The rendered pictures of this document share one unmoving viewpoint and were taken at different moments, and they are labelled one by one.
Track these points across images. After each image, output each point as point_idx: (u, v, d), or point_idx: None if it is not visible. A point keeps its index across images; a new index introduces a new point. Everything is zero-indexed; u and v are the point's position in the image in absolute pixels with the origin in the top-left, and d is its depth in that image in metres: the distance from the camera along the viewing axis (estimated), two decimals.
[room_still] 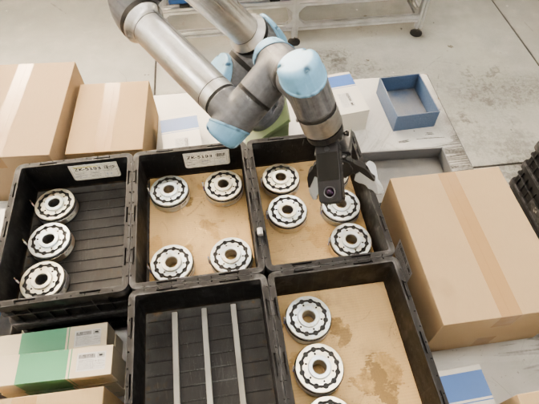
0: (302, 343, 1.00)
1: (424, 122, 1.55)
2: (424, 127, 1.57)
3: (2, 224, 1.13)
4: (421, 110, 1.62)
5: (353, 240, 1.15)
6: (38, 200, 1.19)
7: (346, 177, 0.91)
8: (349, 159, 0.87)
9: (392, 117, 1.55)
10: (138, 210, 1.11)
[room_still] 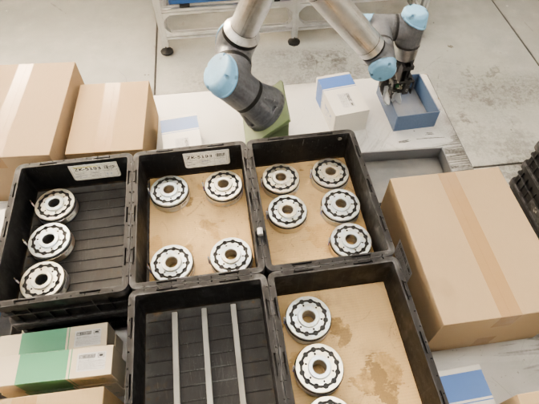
0: (302, 343, 1.00)
1: (424, 122, 1.55)
2: (424, 127, 1.57)
3: (2, 224, 1.13)
4: (421, 110, 1.62)
5: (353, 240, 1.15)
6: (38, 200, 1.20)
7: None
8: None
9: (393, 117, 1.55)
10: (138, 210, 1.11)
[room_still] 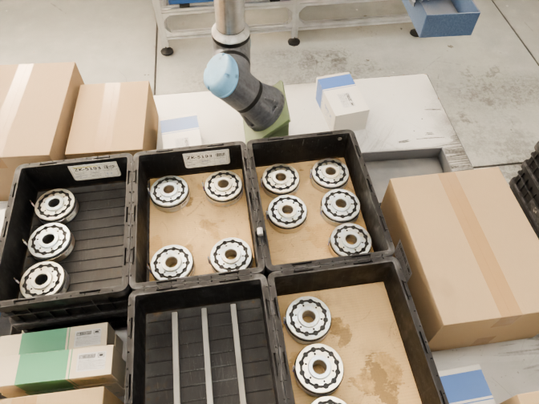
0: (302, 343, 1.00)
1: (459, 26, 1.25)
2: (459, 34, 1.27)
3: (2, 224, 1.13)
4: None
5: (353, 240, 1.15)
6: (38, 200, 1.20)
7: None
8: None
9: (420, 19, 1.25)
10: (138, 210, 1.11)
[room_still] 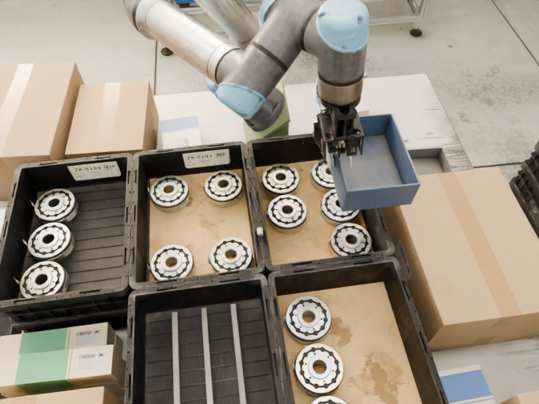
0: (302, 343, 1.00)
1: (395, 198, 0.92)
2: (395, 204, 0.94)
3: (2, 224, 1.13)
4: (392, 174, 0.99)
5: (353, 240, 1.15)
6: (38, 200, 1.20)
7: None
8: (318, 115, 0.84)
9: (341, 189, 0.91)
10: (138, 210, 1.11)
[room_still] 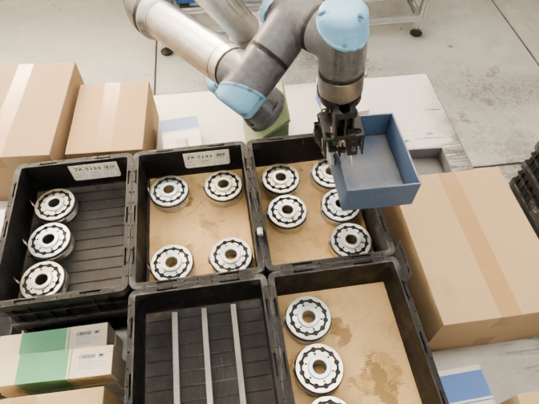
0: (302, 343, 1.00)
1: (395, 198, 0.92)
2: (395, 204, 0.94)
3: (2, 224, 1.13)
4: (393, 173, 0.98)
5: (353, 240, 1.15)
6: (38, 200, 1.20)
7: None
8: (318, 114, 0.84)
9: (342, 189, 0.91)
10: (138, 210, 1.11)
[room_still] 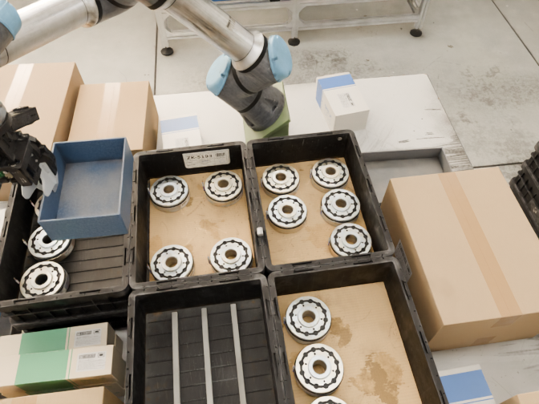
0: (302, 343, 1.00)
1: (102, 228, 0.88)
2: (109, 234, 0.90)
3: (2, 224, 1.13)
4: None
5: (353, 240, 1.15)
6: (38, 200, 1.20)
7: None
8: None
9: (46, 219, 0.87)
10: (138, 210, 1.11)
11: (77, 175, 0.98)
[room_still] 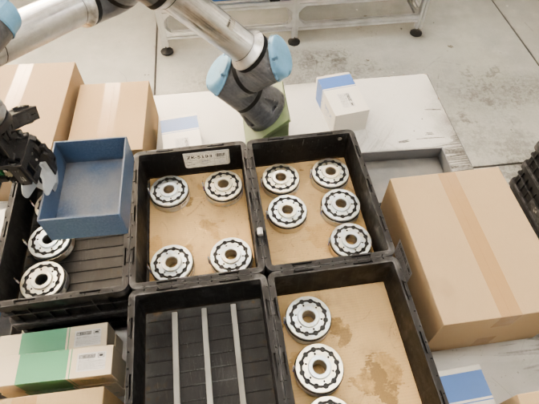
0: (302, 343, 1.00)
1: (102, 228, 0.87)
2: (109, 234, 0.89)
3: (2, 224, 1.13)
4: None
5: (353, 240, 1.15)
6: (38, 200, 1.20)
7: None
8: None
9: (45, 218, 0.87)
10: (138, 210, 1.11)
11: (77, 174, 0.98)
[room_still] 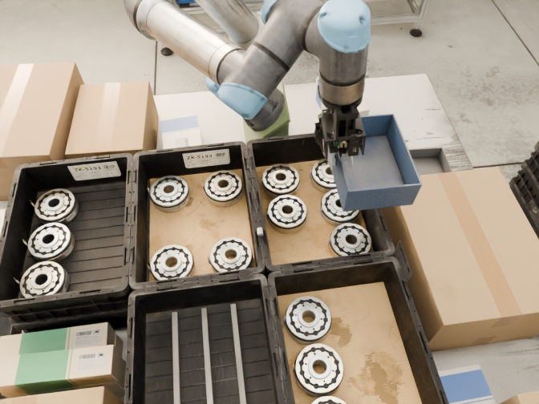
0: (302, 343, 1.00)
1: (396, 199, 0.92)
2: (396, 205, 0.94)
3: (2, 224, 1.13)
4: (394, 174, 0.98)
5: (353, 240, 1.15)
6: (38, 200, 1.20)
7: None
8: (319, 115, 0.84)
9: (342, 190, 0.91)
10: (138, 210, 1.11)
11: None
